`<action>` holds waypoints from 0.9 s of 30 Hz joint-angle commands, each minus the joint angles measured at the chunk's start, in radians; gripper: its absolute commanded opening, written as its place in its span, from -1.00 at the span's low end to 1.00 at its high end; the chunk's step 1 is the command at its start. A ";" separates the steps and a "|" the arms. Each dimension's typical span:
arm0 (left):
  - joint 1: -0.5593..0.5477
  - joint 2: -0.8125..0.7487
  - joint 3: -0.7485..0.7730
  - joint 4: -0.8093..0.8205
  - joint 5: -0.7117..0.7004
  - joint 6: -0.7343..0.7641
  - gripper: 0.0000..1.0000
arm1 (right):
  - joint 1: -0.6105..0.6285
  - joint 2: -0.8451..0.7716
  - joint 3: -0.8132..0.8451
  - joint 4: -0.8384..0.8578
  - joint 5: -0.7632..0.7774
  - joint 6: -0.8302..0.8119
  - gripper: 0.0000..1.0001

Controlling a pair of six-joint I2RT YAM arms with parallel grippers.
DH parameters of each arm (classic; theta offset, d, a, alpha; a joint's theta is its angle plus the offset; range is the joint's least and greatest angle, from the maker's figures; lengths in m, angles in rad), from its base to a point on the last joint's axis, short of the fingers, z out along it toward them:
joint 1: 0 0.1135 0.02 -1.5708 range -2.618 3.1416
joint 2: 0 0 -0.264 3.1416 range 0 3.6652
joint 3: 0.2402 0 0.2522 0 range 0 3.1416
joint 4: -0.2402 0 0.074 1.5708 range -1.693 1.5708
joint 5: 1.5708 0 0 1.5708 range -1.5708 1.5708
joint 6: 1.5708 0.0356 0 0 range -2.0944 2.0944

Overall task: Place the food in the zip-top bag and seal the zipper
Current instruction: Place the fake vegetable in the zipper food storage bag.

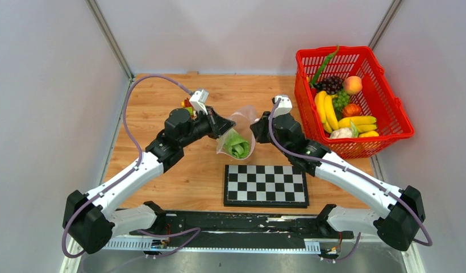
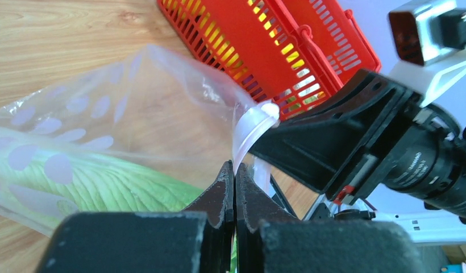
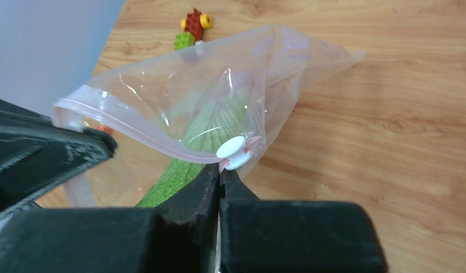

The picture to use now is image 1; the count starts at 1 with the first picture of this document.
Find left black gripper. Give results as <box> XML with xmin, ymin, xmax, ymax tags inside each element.
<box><xmin>179</xmin><ymin>106</ymin><xmax>236</xmax><ymax>148</ymax></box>

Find green napa cabbage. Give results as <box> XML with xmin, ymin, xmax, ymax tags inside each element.
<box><xmin>223</xmin><ymin>129</ymin><xmax>251</xmax><ymax>159</ymax></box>

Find clear zip top bag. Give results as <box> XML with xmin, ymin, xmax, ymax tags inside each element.
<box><xmin>216</xmin><ymin>105</ymin><xmax>258</xmax><ymax>160</ymax></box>

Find red plastic basket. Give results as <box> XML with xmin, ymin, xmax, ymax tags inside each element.
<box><xmin>294</xmin><ymin>46</ymin><xmax>414</xmax><ymax>159</ymax></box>

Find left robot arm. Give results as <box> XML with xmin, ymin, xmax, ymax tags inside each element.
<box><xmin>63</xmin><ymin>106</ymin><xmax>236</xmax><ymax>258</ymax></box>

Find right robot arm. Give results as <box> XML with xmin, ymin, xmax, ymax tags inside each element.
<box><xmin>249</xmin><ymin>111</ymin><xmax>433</xmax><ymax>251</ymax></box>

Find colourful toy car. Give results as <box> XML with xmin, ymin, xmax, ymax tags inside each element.
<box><xmin>181</xmin><ymin>99</ymin><xmax>194</xmax><ymax>117</ymax></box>

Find black white checkerboard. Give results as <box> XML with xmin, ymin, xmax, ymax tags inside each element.
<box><xmin>223</xmin><ymin>165</ymin><xmax>310</xmax><ymax>208</ymax></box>

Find yellow banana bunch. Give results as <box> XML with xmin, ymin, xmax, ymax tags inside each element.
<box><xmin>314</xmin><ymin>90</ymin><xmax>339</xmax><ymax>133</ymax></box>
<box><xmin>338</xmin><ymin>115</ymin><xmax>378</xmax><ymax>134</ymax></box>

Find dark purple grapes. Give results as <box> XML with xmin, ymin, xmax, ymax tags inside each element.
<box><xmin>313</xmin><ymin>76</ymin><xmax>344</xmax><ymax>95</ymax></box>

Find green grapes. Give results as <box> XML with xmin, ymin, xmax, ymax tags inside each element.
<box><xmin>332</xmin><ymin>90</ymin><xmax>351</xmax><ymax>112</ymax></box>

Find red orange fruit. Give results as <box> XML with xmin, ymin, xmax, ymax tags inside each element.
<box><xmin>342</xmin><ymin>104</ymin><xmax>362</xmax><ymax>118</ymax></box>

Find long green pepper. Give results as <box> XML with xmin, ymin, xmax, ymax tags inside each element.
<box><xmin>309</xmin><ymin>45</ymin><xmax>340</xmax><ymax>88</ymax></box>

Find orange peach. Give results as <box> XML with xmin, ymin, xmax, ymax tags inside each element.
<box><xmin>343</xmin><ymin>76</ymin><xmax>363</xmax><ymax>95</ymax></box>

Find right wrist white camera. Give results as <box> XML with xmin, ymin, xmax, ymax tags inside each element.
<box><xmin>272</xmin><ymin>94</ymin><xmax>293</xmax><ymax>118</ymax></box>

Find wrist white camera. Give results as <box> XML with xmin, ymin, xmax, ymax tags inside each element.
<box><xmin>189</xmin><ymin>89</ymin><xmax>209</xmax><ymax>115</ymax></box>
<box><xmin>272</xmin><ymin>94</ymin><xmax>293</xmax><ymax>118</ymax></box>

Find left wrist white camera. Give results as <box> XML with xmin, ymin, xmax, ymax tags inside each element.
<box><xmin>189</xmin><ymin>89</ymin><xmax>209</xmax><ymax>115</ymax></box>

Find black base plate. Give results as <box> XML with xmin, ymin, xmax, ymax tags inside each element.
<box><xmin>105</xmin><ymin>209</ymin><xmax>355</xmax><ymax>250</ymax></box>

